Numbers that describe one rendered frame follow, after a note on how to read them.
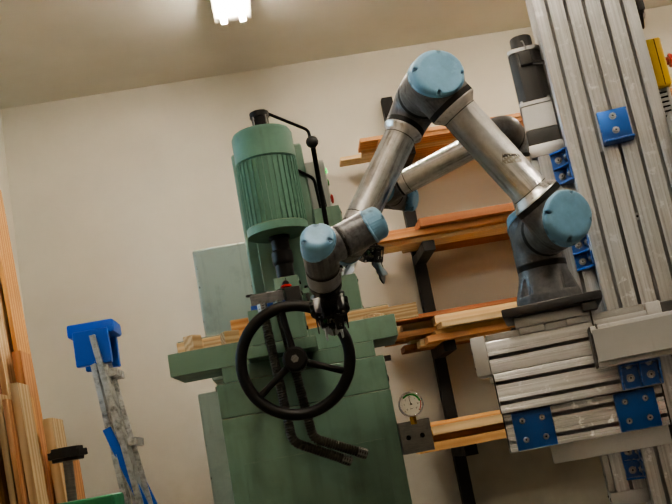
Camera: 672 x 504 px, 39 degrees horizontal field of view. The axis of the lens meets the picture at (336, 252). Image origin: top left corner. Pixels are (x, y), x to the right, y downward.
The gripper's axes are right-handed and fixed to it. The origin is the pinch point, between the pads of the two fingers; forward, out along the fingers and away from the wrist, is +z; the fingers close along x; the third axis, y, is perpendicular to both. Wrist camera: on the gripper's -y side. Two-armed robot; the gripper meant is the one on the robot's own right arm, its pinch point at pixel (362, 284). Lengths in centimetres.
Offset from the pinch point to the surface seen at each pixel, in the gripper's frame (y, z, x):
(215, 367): 51, 11, -64
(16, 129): -266, -36, -87
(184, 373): 48, 13, -72
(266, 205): 33, -29, -46
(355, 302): 31.4, -0.9, -16.7
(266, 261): 22.7, -11.9, -42.0
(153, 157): -235, -25, -19
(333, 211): 17.5, -26.2, -19.5
